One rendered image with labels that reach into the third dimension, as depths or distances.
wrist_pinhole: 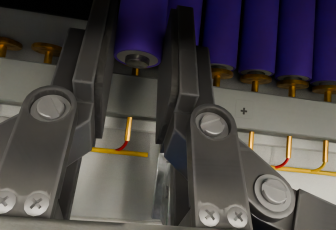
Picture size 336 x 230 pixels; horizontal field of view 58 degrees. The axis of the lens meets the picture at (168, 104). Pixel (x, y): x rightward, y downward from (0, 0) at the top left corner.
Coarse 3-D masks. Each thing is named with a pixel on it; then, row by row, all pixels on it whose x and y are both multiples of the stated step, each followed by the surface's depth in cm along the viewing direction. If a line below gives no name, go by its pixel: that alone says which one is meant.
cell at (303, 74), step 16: (288, 0) 16; (304, 0) 16; (288, 16) 16; (304, 16) 15; (288, 32) 16; (304, 32) 15; (288, 48) 15; (304, 48) 15; (288, 64) 15; (304, 64) 15; (304, 80) 16
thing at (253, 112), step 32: (0, 64) 13; (32, 64) 13; (0, 96) 12; (128, 96) 13; (224, 96) 14; (256, 96) 14; (288, 96) 14; (128, 128) 14; (256, 128) 14; (288, 128) 14; (320, 128) 14
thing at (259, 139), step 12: (0, 108) 14; (12, 108) 14; (108, 120) 15; (120, 120) 15; (132, 120) 15; (144, 120) 15; (240, 132) 16; (264, 144) 16; (276, 144) 16; (300, 144) 16; (312, 144) 16
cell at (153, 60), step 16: (128, 0) 11; (144, 0) 11; (160, 0) 11; (128, 16) 11; (144, 16) 11; (160, 16) 11; (128, 32) 11; (144, 32) 10; (160, 32) 11; (128, 48) 10; (144, 48) 10; (160, 48) 11; (128, 64) 11; (144, 64) 11
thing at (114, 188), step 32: (0, 32) 15; (32, 32) 15; (64, 32) 16; (320, 96) 17; (96, 160) 15; (128, 160) 15; (288, 160) 17; (320, 160) 17; (96, 192) 15; (128, 192) 15; (320, 192) 17; (160, 224) 15
